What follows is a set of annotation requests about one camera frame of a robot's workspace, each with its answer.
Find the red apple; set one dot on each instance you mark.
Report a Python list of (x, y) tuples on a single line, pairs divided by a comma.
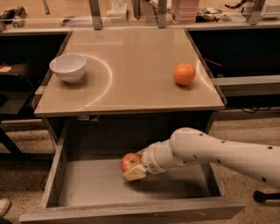
[(129, 160)]

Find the black office chair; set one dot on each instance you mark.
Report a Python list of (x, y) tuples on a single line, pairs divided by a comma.
[(15, 105)]

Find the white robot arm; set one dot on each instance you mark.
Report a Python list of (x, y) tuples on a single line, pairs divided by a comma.
[(189, 146)]

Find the open grey top drawer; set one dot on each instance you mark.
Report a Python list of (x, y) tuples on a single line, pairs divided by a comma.
[(86, 186)]

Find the white shoe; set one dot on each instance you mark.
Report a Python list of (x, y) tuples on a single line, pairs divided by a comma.
[(5, 205)]

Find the white bowl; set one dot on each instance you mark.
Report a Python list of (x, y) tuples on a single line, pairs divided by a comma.
[(69, 67)]

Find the grey cabinet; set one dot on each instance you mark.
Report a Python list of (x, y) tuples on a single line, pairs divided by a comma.
[(130, 76)]

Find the white box on bench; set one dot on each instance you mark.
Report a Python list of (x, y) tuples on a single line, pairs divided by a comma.
[(118, 11)]

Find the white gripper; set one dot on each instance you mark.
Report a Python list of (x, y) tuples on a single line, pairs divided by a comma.
[(150, 159)]

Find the black chair caster lower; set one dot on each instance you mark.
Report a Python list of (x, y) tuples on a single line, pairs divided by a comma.
[(261, 197)]

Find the pink stacked trays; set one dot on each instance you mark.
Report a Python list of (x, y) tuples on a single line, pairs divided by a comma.
[(184, 11)]

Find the orange fruit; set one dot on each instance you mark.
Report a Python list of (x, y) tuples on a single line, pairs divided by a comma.
[(184, 74)]

